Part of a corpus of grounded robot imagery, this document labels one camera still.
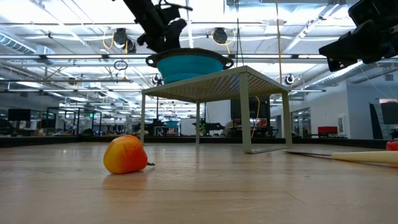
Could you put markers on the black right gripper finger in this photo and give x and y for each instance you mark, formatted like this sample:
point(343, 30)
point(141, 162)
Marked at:
point(363, 53)
point(357, 37)

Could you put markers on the blue grey collapsible colander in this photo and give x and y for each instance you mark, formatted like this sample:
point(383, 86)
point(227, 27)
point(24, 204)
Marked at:
point(186, 68)

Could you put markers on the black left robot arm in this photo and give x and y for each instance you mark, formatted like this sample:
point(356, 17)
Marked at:
point(143, 18)

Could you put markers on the small red fruit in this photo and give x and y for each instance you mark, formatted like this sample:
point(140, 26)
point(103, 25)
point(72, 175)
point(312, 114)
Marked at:
point(392, 146)

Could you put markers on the green perforated metal riser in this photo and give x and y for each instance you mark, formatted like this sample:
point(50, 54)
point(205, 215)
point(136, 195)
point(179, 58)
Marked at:
point(217, 90)

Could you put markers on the long ceiling light bar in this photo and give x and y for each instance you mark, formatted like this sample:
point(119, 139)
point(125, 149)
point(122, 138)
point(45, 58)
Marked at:
point(93, 56)

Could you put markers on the red storage box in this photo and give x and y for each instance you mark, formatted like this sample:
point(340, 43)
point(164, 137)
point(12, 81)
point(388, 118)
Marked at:
point(327, 130)

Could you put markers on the cream stick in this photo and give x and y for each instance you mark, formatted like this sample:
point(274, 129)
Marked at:
point(367, 157)

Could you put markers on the black cabinet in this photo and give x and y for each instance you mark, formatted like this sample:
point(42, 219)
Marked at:
point(263, 109)

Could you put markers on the small orange yellow pear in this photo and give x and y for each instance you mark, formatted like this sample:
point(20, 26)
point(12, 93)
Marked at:
point(124, 155)

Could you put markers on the black monitor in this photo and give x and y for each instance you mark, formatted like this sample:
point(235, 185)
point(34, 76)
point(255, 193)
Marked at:
point(18, 115)

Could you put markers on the black aluminium table frame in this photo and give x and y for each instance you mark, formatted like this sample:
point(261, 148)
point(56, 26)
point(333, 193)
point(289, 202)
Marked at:
point(28, 141)

